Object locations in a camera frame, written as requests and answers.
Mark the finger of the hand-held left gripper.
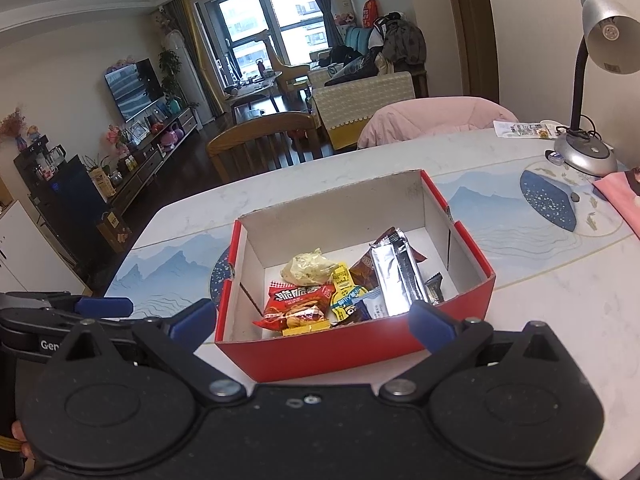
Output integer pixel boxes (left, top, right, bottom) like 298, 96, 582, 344
0, 291, 135, 322

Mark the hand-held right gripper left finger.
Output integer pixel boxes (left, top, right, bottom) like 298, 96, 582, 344
54, 300, 249, 406

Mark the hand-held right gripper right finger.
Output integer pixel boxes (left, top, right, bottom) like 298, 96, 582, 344
378, 301, 577, 405

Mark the small dark snack packet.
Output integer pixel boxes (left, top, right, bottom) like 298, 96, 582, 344
424, 272, 446, 307

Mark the silver black snack packet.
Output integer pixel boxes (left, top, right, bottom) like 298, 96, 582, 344
369, 230, 431, 318

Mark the light blue snack packet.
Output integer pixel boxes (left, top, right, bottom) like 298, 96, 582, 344
359, 287, 391, 321

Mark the red cardboard box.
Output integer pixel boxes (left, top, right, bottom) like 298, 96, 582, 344
214, 169, 497, 383

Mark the yellow blue cartoon candy packet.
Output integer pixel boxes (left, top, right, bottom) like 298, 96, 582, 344
327, 261, 373, 324

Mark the dark brown snack packet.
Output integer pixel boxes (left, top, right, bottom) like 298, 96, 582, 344
369, 227, 427, 263

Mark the red lion print snack bag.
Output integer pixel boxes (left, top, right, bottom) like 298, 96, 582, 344
251, 281, 337, 333

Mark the orange yellow snack packet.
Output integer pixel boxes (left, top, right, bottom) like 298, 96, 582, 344
281, 321, 332, 337

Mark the pale yellow snack packet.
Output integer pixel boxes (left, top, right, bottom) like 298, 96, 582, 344
280, 248, 340, 285

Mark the person's left hand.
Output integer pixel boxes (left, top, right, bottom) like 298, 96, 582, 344
10, 419, 37, 462

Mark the brown paper bag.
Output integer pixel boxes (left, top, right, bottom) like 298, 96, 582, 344
96, 210, 132, 253

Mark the white cabinet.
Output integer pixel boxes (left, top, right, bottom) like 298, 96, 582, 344
0, 200, 93, 296

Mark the black cabinet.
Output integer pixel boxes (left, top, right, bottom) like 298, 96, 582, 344
14, 135, 123, 266

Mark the tan paper bag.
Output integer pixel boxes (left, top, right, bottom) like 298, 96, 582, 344
89, 167, 116, 198

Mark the blue mountain print table mat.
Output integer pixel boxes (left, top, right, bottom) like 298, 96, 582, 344
102, 157, 640, 311

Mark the long television cabinet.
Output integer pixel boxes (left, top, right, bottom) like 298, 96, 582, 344
80, 106, 201, 211

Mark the pink flower bouquet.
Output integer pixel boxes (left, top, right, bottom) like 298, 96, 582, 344
104, 125, 130, 156

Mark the wooden dining chair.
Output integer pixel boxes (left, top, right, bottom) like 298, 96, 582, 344
206, 111, 321, 185

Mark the vase with dried flowers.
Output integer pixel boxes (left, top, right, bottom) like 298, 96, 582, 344
0, 107, 28, 153

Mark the flat screen television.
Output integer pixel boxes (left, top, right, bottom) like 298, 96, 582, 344
104, 57, 163, 123

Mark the silver desk lamp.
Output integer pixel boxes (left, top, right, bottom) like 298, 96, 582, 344
552, 0, 640, 177

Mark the pink cloth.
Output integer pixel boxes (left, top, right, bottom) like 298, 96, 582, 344
592, 167, 640, 238

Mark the yellow bench with cream cover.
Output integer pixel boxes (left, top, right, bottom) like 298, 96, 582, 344
311, 71, 417, 152

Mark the green potted plant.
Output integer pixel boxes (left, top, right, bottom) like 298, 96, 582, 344
159, 49, 183, 106

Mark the wooden coffee table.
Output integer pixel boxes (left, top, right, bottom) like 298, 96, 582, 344
225, 70, 283, 111

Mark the white standing air conditioner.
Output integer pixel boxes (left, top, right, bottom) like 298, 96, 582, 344
166, 30, 201, 121

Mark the wooden armchair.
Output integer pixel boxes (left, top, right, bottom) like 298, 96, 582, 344
262, 27, 313, 93

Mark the pile of clothes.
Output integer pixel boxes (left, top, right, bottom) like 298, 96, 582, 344
367, 11, 428, 76

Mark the brown wooden door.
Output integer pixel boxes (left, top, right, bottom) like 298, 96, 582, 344
440, 0, 501, 106

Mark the teal sofa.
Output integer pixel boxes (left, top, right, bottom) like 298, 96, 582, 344
307, 25, 381, 86

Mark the large balcony window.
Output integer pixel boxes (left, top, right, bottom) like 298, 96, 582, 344
195, 0, 336, 76

